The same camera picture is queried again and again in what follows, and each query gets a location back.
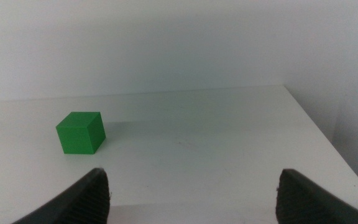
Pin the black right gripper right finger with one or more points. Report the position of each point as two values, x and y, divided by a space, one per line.
303 205

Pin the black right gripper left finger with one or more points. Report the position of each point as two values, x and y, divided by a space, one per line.
85 202

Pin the green cube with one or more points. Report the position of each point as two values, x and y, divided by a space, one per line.
78 137

